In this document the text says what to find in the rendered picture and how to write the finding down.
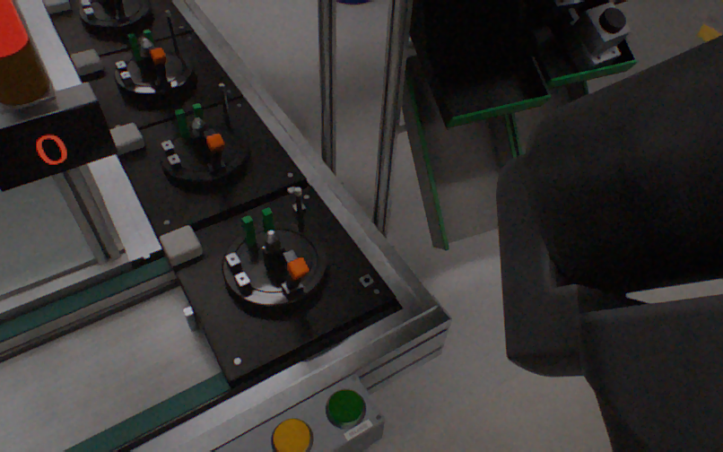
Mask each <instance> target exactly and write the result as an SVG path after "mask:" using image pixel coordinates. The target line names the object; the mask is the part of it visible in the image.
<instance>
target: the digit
mask: <svg viewBox="0 0 723 452"><path fill-rule="evenodd" d="M13 135H14V137H15V139H16V141H17V142H18V144H19V145H20V147H21V149H22V151H23V153H24V155H25V156H26V158H27V160H28V162H29V164H30V165H31V167H32V169H33V170H34V172H35V174H36V176H37V177H38V176H41V175H45V174H48V173H50V172H53V171H56V170H60V169H63V168H66V167H69V166H72V165H75V164H77V163H80V162H83V161H84V160H83V157H82V155H81V154H80V151H79V149H78V147H77V145H76V143H75V141H74V138H73V136H72V134H71V132H70V130H69V127H68V125H67V123H66V122H65V119H64V118H63V117H62V118H60V119H57V120H53V121H50V122H47V123H44V124H41V125H38V126H33V127H29V128H26V129H23V130H20V131H17V132H14V133H13Z"/></svg>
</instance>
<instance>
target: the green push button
mask: <svg viewBox="0 0 723 452"><path fill-rule="evenodd" d="M328 410H329V414H330V416H331V418H332V419H333V420H334V421H335V422H336V423H338V424H341V425H351V424H353V423H355V422H357V421H358V420H359V419H360V418H361V416H362V410H363V403H362V399H361V397H360V396H359V395H358V394H357V393H356V392H354V391H352V390H349V389H343V390H339V391H337V392H336V393H334V394H333V395H332V397H331V398H330V401H329V405H328Z"/></svg>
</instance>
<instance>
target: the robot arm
mask: <svg viewBox="0 0 723 452"><path fill-rule="evenodd" d="M496 204H497V218H498V232H499V246H500V260H501V287H502V300H503V315H504V328H505V343H506V355H507V358H508V360H509V361H511V362H513V363H514V364H516V365H517V366H519V367H520V368H522V369H525V370H527V371H529V372H532V373H535V374H536V375H539V376H545V377H550V378H557V377H580V376H584V378H585V380H586V381H587V382H588V384H589V385H590V386H591V388H592V389H593V390H594V393H595V395H596V398H597V403H598V406H599V409H600V412H601V414H602V418H603V421H604V424H605V428H606V431H607V435H608V438H609V441H610V444H611V448H612V451H613V452H723V294H718V295H710V296H704V297H698V298H690V299H684V300H671V301H665V302H659V303H648V302H644V301H640V300H635V299H631V298H627V297H626V293H631V292H636V291H647V290H654V289H659V288H666V287H671V286H677V285H683V284H689V283H700V282H706V281H712V280H718V279H723V35H721V36H719V37H716V38H715V39H712V40H709V41H707V42H705V43H703V44H700V45H699V46H697V47H695V48H691V49H689V50H687V51H684V52H683V53H681V54H679V55H676V56H673V57H671V58H668V59H667V60H665V61H663V62H660V63H658V64H656V65H653V66H651V67H649V68H647V69H645V70H642V71H640V72H638V73H636V74H633V75H631V76H629V77H626V78H624V79H622V80H621V81H618V82H616V83H613V84H610V85H608V86H606V87H605V88H602V89H600V90H598V91H594V92H592V93H590V94H587V95H585V96H583V97H580V98H578V99H576V100H573V101H571V102H569V103H568V104H566V105H564V106H561V107H559V108H557V109H554V110H552V111H550V112H548V113H546V114H544V115H542V116H541V117H540V118H539V119H538V120H537V121H536V122H535V124H534V126H533V127H532V129H531V132H530V134H529V137H528V140H527V148H526V153H524V154H522V155H519V156H518V157H515V158H513V159H511V160H509V161H508V162H506V163H504V164H503V168H502V169H501V172H500V175H499V177H498V182H497V187H496Z"/></svg>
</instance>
